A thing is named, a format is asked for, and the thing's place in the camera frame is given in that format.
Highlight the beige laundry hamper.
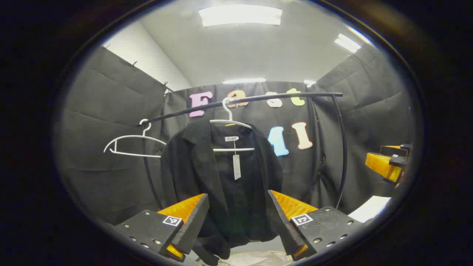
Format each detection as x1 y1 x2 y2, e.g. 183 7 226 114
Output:
218 250 294 266

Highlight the black clothes rack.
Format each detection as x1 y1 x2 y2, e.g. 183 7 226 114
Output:
137 92 348 210

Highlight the white clothes hanger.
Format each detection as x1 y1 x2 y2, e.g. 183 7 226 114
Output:
210 97 256 153
103 119 167 158

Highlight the black jacket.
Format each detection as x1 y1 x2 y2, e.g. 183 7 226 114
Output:
161 120 284 266

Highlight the black backdrop cloth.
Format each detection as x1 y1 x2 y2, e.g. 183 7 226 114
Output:
55 44 416 226

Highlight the large ceiling light panel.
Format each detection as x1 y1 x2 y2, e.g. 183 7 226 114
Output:
199 4 283 27

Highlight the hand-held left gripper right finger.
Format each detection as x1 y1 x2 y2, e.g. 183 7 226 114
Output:
267 190 365 262

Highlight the white flat board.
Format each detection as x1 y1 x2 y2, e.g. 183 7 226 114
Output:
347 195 392 223

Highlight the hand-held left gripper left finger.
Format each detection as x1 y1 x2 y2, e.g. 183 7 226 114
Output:
114 193 210 263

